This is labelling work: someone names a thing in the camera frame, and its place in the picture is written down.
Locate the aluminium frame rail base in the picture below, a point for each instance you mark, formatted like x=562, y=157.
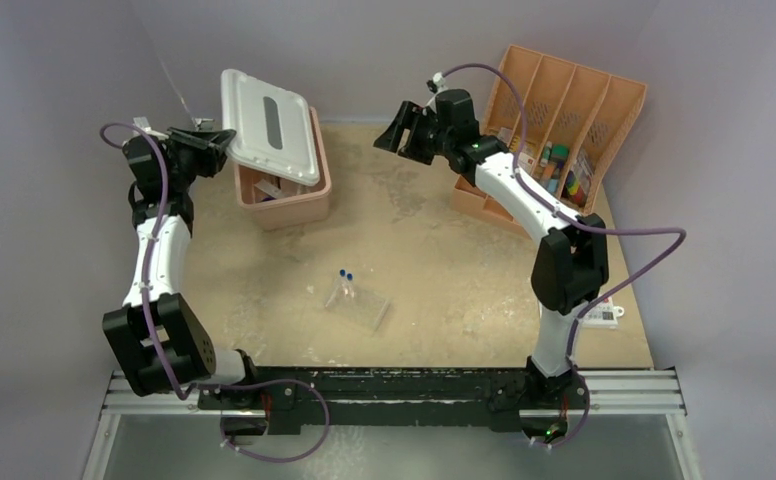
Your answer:
x=284, y=399

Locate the white plastic lid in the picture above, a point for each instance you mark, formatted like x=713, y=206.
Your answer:
x=274, y=130

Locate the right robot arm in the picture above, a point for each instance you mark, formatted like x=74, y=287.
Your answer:
x=571, y=263

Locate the white glue stick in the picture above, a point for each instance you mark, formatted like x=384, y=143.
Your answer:
x=545, y=155

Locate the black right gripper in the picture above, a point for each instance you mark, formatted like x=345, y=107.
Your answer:
x=413, y=118

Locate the printed paper sheet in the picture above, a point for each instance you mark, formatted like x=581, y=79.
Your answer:
x=604, y=315

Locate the orange cap highlighter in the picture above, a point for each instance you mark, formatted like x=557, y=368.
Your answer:
x=547, y=177

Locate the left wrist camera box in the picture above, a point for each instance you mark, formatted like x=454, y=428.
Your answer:
x=143, y=124

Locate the pink plastic bin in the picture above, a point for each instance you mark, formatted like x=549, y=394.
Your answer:
x=299, y=205

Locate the green eraser block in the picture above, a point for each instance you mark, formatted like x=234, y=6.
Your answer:
x=559, y=155

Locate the white paper packet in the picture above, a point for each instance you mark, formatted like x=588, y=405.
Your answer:
x=269, y=191

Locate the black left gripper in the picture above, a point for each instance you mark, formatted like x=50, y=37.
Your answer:
x=208, y=147

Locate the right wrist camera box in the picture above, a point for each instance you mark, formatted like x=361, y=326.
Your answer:
x=436, y=83

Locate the pink four-slot file organizer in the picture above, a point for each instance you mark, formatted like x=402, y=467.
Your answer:
x=565, y=103

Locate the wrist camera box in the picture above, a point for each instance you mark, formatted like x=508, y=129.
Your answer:
x=143, y=124
x=436, y=83

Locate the white instruction box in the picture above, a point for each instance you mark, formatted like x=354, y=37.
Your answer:
x=526, y=161

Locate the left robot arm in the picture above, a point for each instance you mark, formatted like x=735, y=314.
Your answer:
x=158, y=341

